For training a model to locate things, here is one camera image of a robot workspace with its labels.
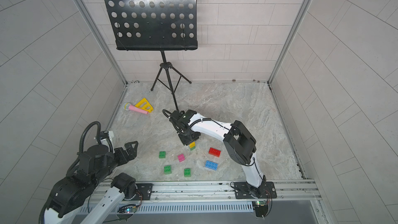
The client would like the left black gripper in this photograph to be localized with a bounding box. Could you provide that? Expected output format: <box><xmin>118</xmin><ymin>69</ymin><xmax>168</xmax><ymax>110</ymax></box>
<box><xmin>93</xmin><ymin>139</ymin><xmax>142</xmax><ymax>186</ymax></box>

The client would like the pink lego brick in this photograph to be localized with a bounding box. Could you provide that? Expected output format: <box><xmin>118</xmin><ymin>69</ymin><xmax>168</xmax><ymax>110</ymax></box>
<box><xmin>177</xmin><ymin>154</ymin><xmax>185</xmax><ymax>162</ymax></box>

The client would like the red lego brick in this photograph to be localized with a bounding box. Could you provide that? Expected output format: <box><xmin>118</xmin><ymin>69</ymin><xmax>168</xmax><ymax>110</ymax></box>
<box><xmin>208</xmin><ymin>147</ymin><xmax>221</xmax><ymax>157</ymax></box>

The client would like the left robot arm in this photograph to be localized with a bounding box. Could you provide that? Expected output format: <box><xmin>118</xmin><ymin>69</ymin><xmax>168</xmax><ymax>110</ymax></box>
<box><xmin>38</xmin><ymin>121</ymin><xmax>144</xmax><ymax>224</ymax></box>

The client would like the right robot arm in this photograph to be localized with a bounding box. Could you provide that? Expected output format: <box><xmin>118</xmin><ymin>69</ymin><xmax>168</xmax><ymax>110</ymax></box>
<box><xmin>162</xmin><ymin>110</ymin><xmax>277</xmax><ymax>200</ymax></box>

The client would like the blue lego brick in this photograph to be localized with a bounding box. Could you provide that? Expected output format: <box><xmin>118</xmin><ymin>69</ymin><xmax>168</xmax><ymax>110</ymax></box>
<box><xmin>205</xmin><ymin>160</ymin><xmax>218</xmax><ymax>171</ymax></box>

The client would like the pink toy microphone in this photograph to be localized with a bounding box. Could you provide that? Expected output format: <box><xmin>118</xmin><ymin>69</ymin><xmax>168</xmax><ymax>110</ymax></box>
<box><xmin>123</xmin><ymin>103</ymin><xmax>149</xmax><ymax>115</ymax></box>

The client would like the left circuit board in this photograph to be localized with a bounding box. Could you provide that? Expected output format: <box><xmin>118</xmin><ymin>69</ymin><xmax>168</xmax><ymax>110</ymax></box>
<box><xmin>118</xmin><ymin>204</ymin><xmax>140</xmax><ymax>214</ymax></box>

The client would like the circuit board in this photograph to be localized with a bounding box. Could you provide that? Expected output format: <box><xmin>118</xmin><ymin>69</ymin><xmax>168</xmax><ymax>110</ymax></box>
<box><xmin>252</xmin><ymin>201</ymin><xmax>269</xmax><ymax>218</ymax></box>
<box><xmin>118</xmin><ymin>204</ymin><xmax>140</xmax><ymax>214</ymax></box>

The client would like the yellow triangle toy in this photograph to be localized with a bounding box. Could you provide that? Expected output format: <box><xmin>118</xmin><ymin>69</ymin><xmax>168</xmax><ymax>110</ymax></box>
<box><xmin>135</xmin><ymin>98</ymin><xmax>153</xmax><ymax>113</ymax></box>

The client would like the right circuit board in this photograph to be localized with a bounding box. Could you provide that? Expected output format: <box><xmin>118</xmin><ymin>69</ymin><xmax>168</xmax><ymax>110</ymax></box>
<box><xmin>252</xmin><ymin>201</ymin><xmax>269</xmax><ymax>218</ymax></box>

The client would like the black perforated music stand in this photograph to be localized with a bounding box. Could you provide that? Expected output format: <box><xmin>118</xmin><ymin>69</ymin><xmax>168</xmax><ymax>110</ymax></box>
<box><xmin>104</xmin><ymin>0</ymin><xmax>198</xmax><ymax>95</ymax></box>

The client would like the aluminium mounting rail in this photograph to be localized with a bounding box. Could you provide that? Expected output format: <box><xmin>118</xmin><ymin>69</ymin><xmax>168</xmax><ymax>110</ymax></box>
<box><xmin>86</xmin><ymin>178</ymin><xmax>322</xmax><ymax>206</ymax></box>

